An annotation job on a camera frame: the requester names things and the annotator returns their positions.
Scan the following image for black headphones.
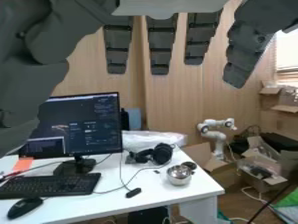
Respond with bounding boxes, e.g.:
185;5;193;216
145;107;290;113
128;142;175;166

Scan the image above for metal bowl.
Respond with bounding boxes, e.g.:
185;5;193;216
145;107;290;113
165;163;195;187

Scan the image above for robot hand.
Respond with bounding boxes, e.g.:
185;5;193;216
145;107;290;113
0;0;298;158

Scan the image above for black mouse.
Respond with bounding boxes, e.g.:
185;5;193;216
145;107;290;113
5;196;45;220

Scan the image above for white plastic bag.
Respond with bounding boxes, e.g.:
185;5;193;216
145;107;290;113
121;130;187;154

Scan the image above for black cable adapter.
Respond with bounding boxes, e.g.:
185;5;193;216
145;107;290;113
124;187;144;200

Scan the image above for orange paper note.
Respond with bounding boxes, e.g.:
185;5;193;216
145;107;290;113
12;157;36;173

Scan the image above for white desk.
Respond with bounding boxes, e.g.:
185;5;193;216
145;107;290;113
0;145;226;224

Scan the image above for open cardboard box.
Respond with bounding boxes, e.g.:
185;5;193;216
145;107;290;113
182;142;243;193
238;155;290;195

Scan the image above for black keyboard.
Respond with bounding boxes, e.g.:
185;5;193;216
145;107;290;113
0;172;102;201

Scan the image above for black computer screen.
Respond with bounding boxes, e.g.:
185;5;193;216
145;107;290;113
19;91;125;177

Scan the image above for small white jointed device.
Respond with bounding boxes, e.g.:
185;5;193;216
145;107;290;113
195;117;239;162

